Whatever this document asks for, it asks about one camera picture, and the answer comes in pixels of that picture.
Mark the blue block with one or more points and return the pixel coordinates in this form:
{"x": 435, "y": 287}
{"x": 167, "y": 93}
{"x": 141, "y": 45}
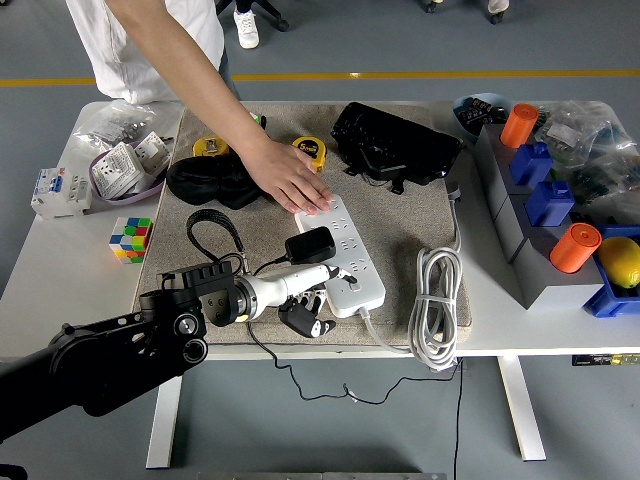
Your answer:
{"x": 530, "y": 165}
{"x": 550, "y": 205}

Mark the black plug adapter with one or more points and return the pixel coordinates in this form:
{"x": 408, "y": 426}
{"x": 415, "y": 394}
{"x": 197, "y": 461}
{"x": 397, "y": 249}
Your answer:
{"x": 310, "y": 245}

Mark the person's hand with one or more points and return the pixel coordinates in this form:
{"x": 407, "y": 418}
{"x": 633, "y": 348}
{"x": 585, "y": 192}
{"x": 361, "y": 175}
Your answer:
{"x": 282, "y": 172}

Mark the black cloth pouch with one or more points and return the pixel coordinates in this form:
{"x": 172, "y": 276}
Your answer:
{"x": 205, "y": 182}

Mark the white sneaker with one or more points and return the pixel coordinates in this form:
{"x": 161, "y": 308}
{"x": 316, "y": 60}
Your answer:
{"x": 246, "y": 30}

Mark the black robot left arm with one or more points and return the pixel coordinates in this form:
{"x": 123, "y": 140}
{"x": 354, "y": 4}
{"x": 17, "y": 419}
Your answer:
{"x": 100, "y": 360}

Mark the glossy black plastic tray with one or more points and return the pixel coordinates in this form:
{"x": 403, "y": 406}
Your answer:
{"x": 395, "y": 140}

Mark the orange cylinder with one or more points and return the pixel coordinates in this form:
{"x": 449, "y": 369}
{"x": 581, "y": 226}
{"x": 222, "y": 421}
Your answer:
{"x": 572, "y": 250}
{"x": 517, "y": 125}

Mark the white wall socket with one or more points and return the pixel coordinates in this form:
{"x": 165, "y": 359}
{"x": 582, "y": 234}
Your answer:
{"x": 152, "y": 150}
{"x": 117, "y": 170}

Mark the purple basket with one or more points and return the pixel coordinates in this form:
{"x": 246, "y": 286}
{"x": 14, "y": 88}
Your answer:
{"x": 125, "y": 201}

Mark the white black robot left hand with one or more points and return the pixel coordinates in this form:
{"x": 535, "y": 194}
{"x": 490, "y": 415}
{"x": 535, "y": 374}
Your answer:
{"x": 295, "y": 285}

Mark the yellow tape measure metal clip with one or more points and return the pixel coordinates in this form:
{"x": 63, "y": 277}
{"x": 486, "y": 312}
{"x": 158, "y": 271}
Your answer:
{"x": 209, "y": 146}

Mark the clear bag of screws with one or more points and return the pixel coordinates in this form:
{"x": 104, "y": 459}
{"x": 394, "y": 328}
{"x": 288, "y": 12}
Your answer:
{"x": 115, "y": 125}

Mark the person's forearm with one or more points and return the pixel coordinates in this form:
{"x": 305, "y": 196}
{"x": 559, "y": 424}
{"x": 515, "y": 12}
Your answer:
{"x": 190, "y": 65}

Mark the yellow lemon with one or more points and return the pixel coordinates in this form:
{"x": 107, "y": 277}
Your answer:
{"x": 620, "y": 260}

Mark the black office chair base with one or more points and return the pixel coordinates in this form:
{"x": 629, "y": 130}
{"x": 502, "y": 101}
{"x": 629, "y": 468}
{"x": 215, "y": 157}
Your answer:
{"x": 272, "y": 15}

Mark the black label strip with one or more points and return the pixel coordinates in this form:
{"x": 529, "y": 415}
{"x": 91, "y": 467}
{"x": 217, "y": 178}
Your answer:
{"x": 605, "y": 359}

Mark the clear bags of parts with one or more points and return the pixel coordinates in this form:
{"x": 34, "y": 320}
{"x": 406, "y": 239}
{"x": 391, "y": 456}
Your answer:
{"x": 600, "y": 150}

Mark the grey stepped box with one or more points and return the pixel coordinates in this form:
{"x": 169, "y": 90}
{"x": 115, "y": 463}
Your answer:
{"x": 550, "y": 290}

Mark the yellow tape measure black label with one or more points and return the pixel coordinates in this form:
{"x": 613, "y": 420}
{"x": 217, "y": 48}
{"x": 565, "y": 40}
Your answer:
{"x": 312, "y": 150}

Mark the grey-brown mat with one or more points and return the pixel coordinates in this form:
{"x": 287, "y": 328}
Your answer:
{"x": 400, "y": 220}

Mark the white circuit breaker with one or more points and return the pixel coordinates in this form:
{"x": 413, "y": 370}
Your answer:
{"x": 60, "y": 192}

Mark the grey sneaker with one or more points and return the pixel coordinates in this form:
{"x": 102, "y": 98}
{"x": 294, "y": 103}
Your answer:
{"x": 498, "y": 5}

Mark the blue storage bin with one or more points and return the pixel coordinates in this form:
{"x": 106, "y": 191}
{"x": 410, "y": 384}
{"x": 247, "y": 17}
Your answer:
{"x": 607, "y": 302}

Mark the person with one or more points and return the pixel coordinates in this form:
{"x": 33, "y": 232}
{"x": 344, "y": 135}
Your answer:
{"x": 100, "y": 50}

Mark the light blue bowl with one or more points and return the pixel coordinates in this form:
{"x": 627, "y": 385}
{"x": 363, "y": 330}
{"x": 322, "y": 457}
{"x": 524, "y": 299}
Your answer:
{"x": 462, "y": 127}

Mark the white table leg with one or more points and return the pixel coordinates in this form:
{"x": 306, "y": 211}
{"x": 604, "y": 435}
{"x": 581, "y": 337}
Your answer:
{"x": 522, "y": 410}
{"x": 165, "y": 430}

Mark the white power strip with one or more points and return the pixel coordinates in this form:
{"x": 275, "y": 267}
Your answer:
{"x": 372, "y": 292}

